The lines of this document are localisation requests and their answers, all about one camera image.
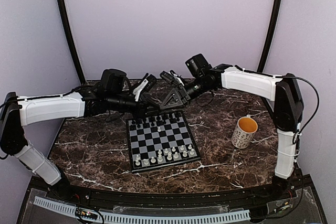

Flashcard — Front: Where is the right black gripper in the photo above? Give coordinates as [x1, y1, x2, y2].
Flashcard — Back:
[160, 76, 213, 110]

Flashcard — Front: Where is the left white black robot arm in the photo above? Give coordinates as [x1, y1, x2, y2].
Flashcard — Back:
[1, 69, 158, 201]

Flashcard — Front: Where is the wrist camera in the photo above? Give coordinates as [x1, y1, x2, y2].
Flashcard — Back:
[160, 70, 184, 86]
[132, 73, 157, 102]

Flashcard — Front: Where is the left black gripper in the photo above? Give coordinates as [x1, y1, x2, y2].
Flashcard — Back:
[107, 92, 162, 121]

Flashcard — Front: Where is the white slotted cable duct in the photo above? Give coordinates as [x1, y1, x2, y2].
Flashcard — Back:
[33, 196, 250, 223]

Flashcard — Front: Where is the black grey chessboard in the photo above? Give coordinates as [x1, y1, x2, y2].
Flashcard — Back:
[126, 111, 201, 173]

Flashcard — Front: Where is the black frame post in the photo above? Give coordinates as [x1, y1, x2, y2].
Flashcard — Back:
[57, 0, 86, 84]
[257, 0, 281, 72]

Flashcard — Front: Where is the black front rail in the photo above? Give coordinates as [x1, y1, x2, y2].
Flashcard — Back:
[47, 184, 297, 210]

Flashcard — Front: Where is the white patterned mug yellow inside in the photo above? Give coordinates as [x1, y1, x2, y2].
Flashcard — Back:
[231, 115, 258, 149]

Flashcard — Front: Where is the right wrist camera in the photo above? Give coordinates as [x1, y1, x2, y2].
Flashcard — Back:
[160, 70, 184, 86]

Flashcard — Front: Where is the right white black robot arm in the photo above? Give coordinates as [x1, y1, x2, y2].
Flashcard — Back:
[160, 54, 306, 179]

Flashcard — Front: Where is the left black frame post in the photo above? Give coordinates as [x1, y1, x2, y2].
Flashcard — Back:
[57, 0, 86, 84]

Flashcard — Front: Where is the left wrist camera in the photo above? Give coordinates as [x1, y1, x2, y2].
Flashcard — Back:
[132, 73, 157, 102]

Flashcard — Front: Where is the right black frame post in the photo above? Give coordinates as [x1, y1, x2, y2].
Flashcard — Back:
[257, 0, 281, 72]

